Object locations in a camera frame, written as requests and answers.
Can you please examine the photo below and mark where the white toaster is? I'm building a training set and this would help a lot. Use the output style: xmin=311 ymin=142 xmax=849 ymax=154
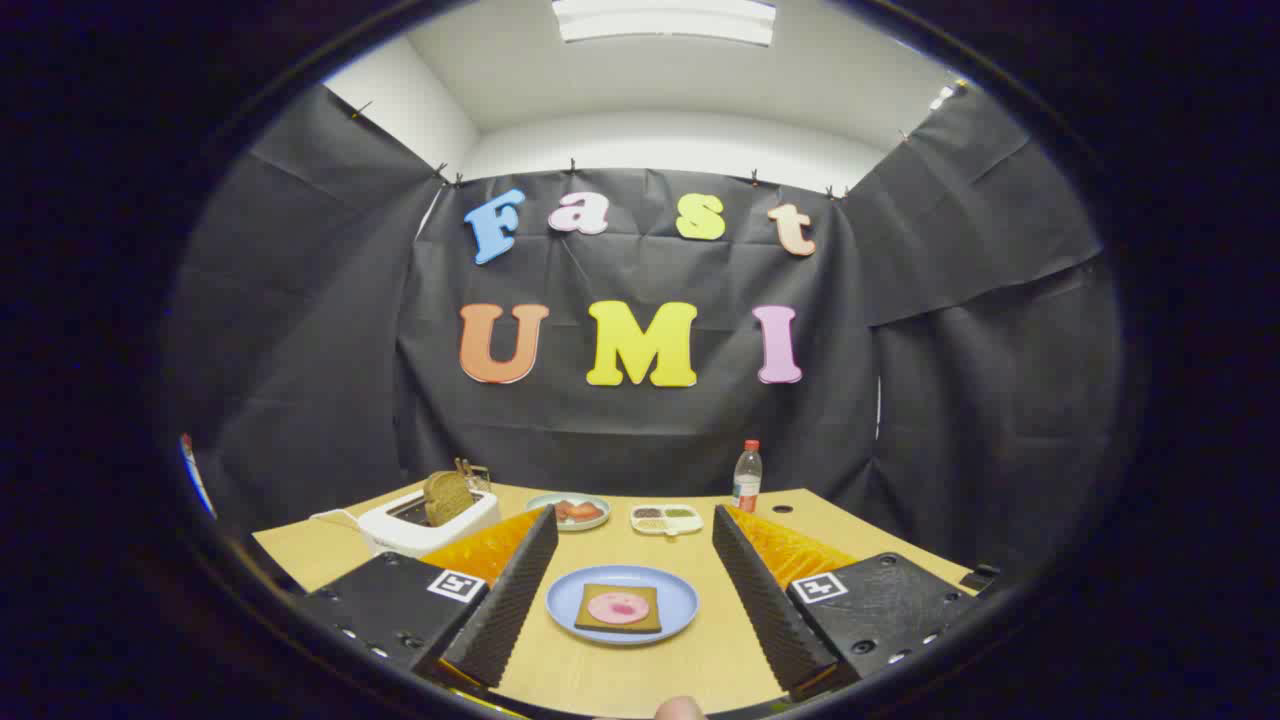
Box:
xmin=357 ymin=488 xmax=503 ymax=559

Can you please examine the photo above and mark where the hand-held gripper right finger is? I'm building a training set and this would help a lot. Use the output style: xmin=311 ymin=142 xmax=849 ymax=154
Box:
xmin=712 ymin=504 xmax=979 ymax=701

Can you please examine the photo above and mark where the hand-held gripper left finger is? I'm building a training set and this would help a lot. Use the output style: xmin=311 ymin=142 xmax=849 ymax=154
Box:
xmin=298 ymin=505 xmax=561 ymax=691

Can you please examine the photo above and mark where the grey-green round plate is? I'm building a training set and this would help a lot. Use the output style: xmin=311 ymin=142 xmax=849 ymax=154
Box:
xmin=526 ymin=492 xmax=611 ymax=532

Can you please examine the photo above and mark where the square tan bread slice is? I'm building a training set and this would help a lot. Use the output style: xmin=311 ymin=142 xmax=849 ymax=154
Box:
xmin=574 ymin=583 xmax=663 ymax=634

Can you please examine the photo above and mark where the white red object beside table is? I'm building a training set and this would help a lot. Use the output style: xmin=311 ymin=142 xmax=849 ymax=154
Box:
xmin=180 ymin=433 xmax=217 ymax=519

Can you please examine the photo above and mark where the black backdrop cloth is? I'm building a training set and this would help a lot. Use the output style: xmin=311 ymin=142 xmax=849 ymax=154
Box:
xmin=165 ymin=85 xmax=1126 ymax=581

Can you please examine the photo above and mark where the blue round plate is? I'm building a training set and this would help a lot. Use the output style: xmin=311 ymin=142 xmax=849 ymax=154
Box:
xmin=545 ymin=565 xmax=700 ymax=646

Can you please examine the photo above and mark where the clear bottle with red cap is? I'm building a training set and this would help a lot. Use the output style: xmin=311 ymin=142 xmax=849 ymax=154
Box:
xmin=732 ymin=440 xmax=763 ymax=514

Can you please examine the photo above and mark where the white divided condiment tray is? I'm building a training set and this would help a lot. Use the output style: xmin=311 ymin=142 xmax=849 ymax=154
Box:
xmin=630 ymin=504 xmax=704 ymax=536

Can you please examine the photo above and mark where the pink ham slice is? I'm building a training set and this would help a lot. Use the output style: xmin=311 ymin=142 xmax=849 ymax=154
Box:
xmin=587 ymin=591 xmax=651 ymax=626

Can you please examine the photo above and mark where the long ceiling light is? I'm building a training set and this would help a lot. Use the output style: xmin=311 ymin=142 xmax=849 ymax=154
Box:
xmin=552 ymin=0 xmax=777 ymax=47

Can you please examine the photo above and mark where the dark toasted bread slice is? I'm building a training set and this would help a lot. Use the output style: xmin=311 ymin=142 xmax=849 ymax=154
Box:
xmin=423 ymin=470 xmax=475 ymax=527

